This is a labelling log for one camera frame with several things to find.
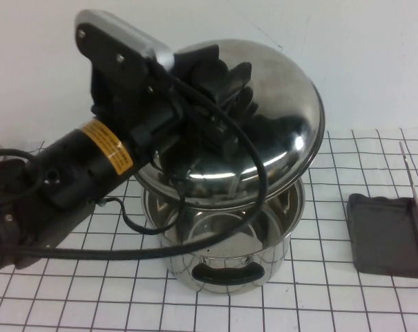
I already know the grey lid rack with wires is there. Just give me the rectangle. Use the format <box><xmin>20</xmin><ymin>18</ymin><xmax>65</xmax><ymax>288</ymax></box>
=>
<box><xmin>346</xmin><ymin>140</ymin><xmax>418</xmax><ymax>279</ymax></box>

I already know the stainless steel pot lid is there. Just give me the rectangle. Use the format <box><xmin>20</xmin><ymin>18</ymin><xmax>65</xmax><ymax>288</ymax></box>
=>
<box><xmin>134</xmin><ymin>39</ymin><xmax>324</xmax><ymax>212</ymax></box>

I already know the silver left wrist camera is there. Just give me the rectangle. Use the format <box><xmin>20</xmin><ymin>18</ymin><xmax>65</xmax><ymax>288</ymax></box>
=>
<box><xmin>73</xmin><ymin>9</ymin><xmax>177</xmax><ymax>75</ymax></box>

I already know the thin black wire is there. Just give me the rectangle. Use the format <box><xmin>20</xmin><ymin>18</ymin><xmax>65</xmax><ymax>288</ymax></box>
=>
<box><xmin>97</xmin><ymin>196</ymin><xmax>151</xmax><ymax>233</ymax></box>

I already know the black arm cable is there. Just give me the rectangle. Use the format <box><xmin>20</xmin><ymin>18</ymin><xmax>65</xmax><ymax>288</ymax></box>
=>
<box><xmin>0</xmin><ymin>148</ymin><xmax>37</xmax><ymax>174</ymax></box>

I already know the white grid-patterned tablecloth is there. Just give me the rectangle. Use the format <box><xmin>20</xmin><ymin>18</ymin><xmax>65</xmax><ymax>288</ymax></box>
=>
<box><xmin>0</xmin><ymin>126</ymin><xmax>418</xmax><ymax>332</ymax></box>

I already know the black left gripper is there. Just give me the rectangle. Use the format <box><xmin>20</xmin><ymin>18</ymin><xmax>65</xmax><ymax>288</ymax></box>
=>
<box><xmin>139</xmin><ymin>44</ymin><xmax>256</xmax><ymax>155</ymax></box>

